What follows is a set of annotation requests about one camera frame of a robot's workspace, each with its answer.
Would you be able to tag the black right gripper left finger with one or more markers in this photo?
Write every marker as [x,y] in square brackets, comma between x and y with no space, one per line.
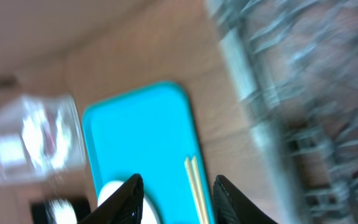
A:
[123,206]

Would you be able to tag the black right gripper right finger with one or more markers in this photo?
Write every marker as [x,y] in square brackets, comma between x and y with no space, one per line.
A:
[231,206]

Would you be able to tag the large white plate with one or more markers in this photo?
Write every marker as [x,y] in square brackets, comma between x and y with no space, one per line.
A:
[149,213]

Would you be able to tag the pile of white rice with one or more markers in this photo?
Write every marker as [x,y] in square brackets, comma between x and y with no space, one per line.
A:
[60,211]

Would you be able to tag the red sauce packet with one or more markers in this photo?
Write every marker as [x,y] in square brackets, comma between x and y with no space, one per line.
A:
[50,133]

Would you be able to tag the white napkin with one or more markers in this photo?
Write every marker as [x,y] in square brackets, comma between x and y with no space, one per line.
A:
[62,143]
[33,137]

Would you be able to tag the black food waste tray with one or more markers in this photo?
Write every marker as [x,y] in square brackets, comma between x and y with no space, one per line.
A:
[80,205]

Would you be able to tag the clear plastic waste bin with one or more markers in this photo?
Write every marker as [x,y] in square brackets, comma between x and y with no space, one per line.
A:
[15,164]

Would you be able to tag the grey dishwasher rack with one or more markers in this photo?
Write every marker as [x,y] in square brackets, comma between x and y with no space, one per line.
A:
[294,65]

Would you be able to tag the right wooden chopstick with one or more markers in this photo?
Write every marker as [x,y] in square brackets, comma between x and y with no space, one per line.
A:
[200,198]

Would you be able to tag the teal serving tray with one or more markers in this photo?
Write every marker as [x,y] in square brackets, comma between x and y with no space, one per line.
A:
[149,131]

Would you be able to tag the white napkin in bin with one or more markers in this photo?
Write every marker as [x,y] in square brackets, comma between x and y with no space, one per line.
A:
[62,143]

